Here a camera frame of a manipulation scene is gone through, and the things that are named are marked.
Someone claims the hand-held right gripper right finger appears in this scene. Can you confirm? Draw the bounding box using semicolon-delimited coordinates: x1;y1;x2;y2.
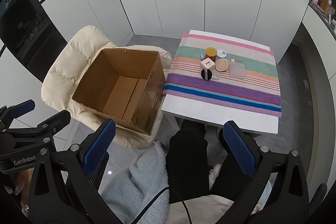
219;121;310;224

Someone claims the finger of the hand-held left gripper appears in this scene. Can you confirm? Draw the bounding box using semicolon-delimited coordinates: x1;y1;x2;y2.
0;99;36;132
1;110;71;144

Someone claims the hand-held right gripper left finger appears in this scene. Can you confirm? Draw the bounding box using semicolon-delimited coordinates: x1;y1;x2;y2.
29;119;124;224

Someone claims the brown cardboard box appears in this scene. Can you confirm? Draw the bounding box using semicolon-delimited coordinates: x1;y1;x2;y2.
71;48;166;136

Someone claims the translucent pale blue case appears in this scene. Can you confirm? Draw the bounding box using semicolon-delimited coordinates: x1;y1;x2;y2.
228;63;246;80

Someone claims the black round compact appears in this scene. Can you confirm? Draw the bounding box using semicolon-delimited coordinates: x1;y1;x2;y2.
201;68;214;81

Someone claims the small white carton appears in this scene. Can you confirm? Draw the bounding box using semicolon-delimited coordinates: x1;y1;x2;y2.
200;58;214;70

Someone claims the person's left hand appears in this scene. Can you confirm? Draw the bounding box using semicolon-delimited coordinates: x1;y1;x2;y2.
5;169;34;216

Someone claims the cream padded chair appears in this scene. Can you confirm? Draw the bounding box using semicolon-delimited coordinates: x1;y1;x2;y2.
41;25;172;149

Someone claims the light blue fleece robe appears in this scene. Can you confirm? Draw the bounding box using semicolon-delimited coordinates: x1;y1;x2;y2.
100;140;170;224

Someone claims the white table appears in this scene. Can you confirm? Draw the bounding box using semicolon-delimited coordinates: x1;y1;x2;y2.
161;29;279;134

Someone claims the black display cabinet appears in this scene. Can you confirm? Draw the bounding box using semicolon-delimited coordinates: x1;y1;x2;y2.
0;0;69;83

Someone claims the striped table mat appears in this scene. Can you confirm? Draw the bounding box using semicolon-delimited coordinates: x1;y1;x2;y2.
162;34;282;117

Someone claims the beige jacket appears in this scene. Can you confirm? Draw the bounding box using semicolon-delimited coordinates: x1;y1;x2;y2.
157;195;235;224

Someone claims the red jar with yellow lid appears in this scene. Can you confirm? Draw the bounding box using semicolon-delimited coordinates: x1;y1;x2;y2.
205;47;217;62

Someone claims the black cable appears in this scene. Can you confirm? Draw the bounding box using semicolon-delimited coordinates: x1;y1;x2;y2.
131;187;193;224

